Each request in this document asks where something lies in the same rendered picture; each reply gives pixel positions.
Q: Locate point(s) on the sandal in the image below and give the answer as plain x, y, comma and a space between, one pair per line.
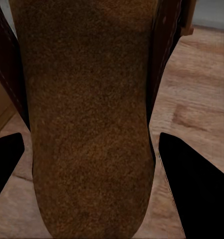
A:
84, 76

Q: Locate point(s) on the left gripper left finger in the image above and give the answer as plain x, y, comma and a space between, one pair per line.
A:
11, 150

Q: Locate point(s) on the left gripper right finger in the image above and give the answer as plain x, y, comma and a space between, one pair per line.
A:
197, 187

